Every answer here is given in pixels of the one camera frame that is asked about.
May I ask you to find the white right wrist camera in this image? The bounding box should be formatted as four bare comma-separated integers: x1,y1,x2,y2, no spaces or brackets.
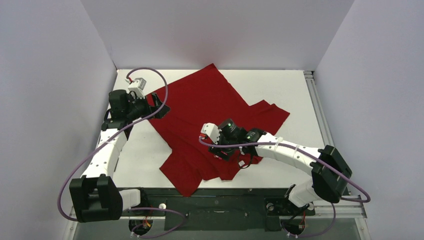
200,122,221,144

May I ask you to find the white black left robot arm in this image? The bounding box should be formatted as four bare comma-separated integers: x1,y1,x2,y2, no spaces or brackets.
69,89,170,223

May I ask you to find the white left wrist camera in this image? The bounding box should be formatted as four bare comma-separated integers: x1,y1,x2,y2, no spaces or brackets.
127,77,147,99

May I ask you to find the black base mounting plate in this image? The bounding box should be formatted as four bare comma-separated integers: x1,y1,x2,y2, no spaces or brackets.
122,188,316,232

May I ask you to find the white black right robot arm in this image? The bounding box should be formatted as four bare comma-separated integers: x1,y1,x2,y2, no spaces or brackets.
200,118,352,214

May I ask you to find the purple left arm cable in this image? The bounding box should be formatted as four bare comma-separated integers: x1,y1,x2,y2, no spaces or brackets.
57,67,187,239

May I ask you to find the red t-shirt garment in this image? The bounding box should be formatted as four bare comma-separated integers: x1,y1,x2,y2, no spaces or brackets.
150,64,290,197

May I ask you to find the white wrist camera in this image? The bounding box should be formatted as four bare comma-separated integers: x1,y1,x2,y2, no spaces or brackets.
200,122,221,144
127,77,147,99

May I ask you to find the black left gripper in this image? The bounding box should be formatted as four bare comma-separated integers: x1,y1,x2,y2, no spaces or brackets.
125,92,170,121

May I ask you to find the aluminium frame rail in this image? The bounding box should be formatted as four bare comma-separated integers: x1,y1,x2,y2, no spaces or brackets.
67,195,368,221

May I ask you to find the right side aluminium rail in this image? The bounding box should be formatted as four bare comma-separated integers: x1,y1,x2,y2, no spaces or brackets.
303,70,334,146

